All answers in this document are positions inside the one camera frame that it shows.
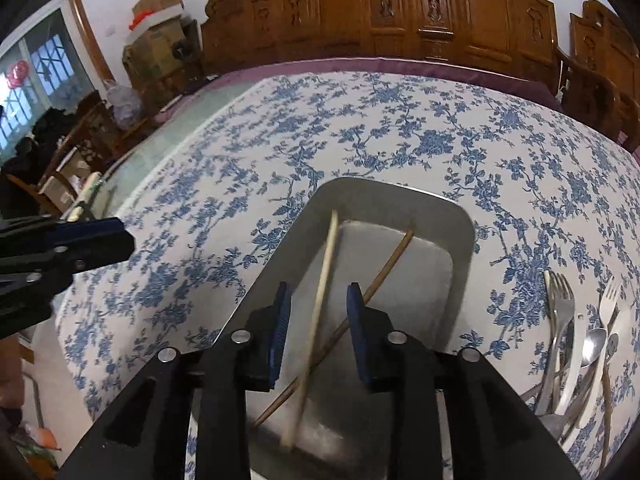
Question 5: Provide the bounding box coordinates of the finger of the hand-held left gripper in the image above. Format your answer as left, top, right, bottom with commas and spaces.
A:
0, 256, 84, 340
0, 216, 136, 271

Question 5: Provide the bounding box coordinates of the plain wooden chair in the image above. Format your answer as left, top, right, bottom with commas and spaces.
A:
7, 91, 151, 216

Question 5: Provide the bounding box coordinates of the light wooden chopstick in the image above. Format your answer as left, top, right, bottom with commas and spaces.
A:
280, 210, 340, 448

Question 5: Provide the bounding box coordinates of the blue floral tablecloth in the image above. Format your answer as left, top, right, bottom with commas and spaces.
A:
52, 71, 640, 480

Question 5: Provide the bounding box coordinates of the clear plastic bag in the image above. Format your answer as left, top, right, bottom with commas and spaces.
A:
102, 80, 146, 128

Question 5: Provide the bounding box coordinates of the carved wooden bench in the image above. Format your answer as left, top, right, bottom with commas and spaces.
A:
199, 0, 560, 93

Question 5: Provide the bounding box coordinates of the metal tray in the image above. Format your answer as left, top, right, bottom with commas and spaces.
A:
187, 176, 476, 480

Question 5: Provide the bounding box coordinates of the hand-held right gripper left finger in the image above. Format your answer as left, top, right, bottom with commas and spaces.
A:
57, 281, 293, 480

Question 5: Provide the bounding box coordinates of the beige stick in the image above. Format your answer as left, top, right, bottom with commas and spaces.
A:
67, 173, 102, 223

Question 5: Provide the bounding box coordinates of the dark clothes pile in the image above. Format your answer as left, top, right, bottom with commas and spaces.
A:
0, 107, 76, 196

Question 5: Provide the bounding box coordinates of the white plastic fork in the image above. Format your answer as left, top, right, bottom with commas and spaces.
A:
562, 275, 632, 456

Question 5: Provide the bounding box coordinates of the metal fork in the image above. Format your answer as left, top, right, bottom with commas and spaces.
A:
520, 270, 563, 413
535, 269, 576, 416

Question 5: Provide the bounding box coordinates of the red window decoration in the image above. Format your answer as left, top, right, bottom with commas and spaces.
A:
5, 59, 33, 88

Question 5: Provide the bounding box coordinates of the window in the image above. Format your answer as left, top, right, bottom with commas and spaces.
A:
0, 7, 83, 153

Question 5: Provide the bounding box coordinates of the white and red box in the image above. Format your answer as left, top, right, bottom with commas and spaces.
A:
127, 2, 186, 33

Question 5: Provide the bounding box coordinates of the metal spoon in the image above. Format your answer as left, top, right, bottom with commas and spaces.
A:
552, 327, 609, 441

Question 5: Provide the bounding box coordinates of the brown wooden chopstick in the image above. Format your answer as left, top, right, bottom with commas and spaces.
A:
251, 230, 415, 428
599, 332, 621, 472

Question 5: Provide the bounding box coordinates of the wooden door frame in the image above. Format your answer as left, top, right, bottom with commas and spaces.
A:
61, 0, 117, 86

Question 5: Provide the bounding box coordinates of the carved wooden chair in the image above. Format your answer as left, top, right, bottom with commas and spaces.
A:
556, 0, 640, 156

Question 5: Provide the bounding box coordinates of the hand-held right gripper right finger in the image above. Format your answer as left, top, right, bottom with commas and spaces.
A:
346, 282, 583, 480

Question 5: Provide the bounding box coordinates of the large cardboard box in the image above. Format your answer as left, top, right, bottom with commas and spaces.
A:
121, 20, 203, 98

